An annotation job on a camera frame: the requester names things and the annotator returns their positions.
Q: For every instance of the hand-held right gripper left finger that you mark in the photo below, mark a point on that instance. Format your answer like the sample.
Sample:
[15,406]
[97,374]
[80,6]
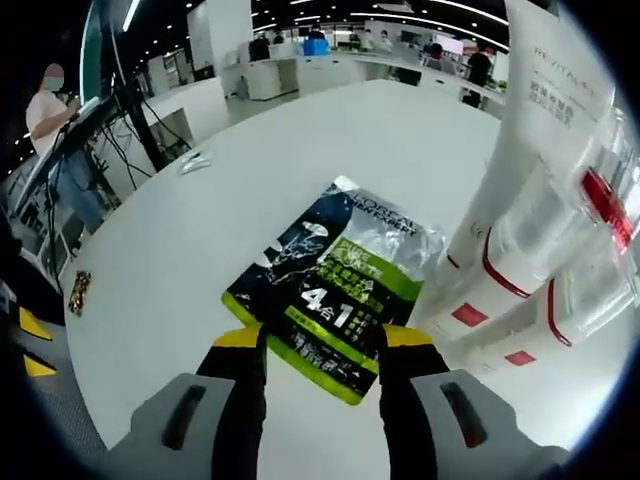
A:
[245,400]

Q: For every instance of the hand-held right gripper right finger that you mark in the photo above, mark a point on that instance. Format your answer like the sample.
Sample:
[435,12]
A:
[405,400]

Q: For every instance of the gold foil skincare packet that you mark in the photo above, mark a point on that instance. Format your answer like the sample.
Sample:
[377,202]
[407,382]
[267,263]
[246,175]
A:
[80,295]

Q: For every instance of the green skincare sachet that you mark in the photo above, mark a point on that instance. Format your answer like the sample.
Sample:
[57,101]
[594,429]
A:
[320,280]

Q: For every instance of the small white skincare spray bottle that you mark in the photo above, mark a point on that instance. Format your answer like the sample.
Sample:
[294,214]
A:
[540,340]
[500,250]

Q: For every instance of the white skincare tube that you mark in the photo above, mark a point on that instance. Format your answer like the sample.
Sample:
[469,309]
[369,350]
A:
[530,100]

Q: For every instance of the standing computer desk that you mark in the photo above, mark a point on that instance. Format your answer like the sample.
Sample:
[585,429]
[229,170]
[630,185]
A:
[92,122]

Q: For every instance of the clear plastic wrapper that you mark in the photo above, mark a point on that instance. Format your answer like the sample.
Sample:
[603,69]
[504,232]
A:
[196,161]

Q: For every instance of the computer monitor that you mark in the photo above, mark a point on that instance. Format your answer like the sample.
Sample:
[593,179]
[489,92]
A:
[90,50]

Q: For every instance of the white long counter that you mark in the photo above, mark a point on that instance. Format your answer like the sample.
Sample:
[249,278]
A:
[320,72]

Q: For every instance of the blue container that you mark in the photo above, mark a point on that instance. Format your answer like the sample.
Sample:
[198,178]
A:
[315,47]

